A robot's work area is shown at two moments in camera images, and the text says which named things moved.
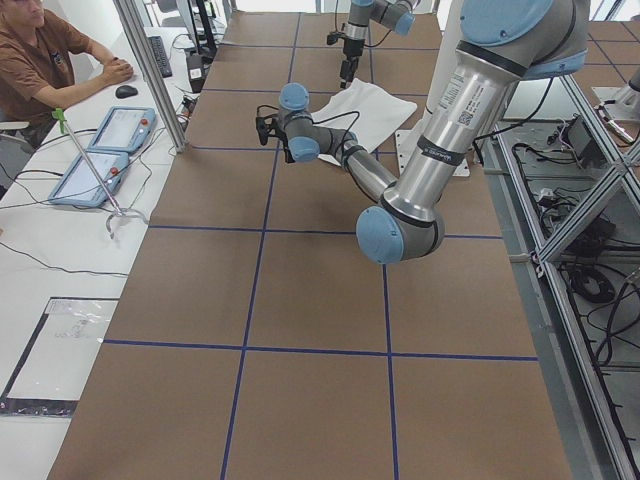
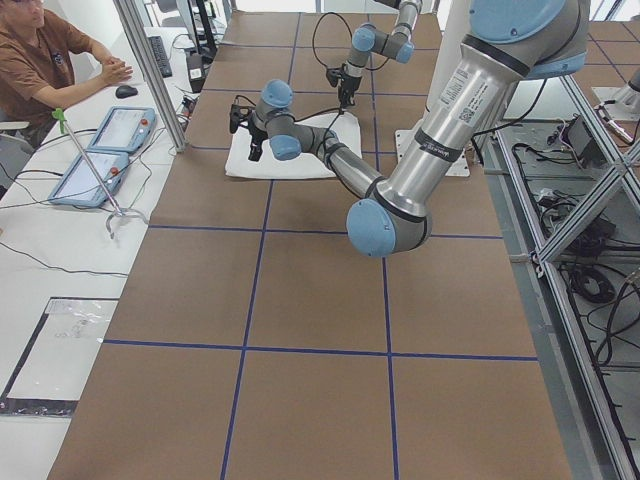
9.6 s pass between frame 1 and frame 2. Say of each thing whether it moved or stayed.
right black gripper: moved
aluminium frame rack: stayed
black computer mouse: stayed
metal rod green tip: stayed
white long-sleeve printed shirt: moved
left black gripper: moved
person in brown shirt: stayed
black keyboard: stayed
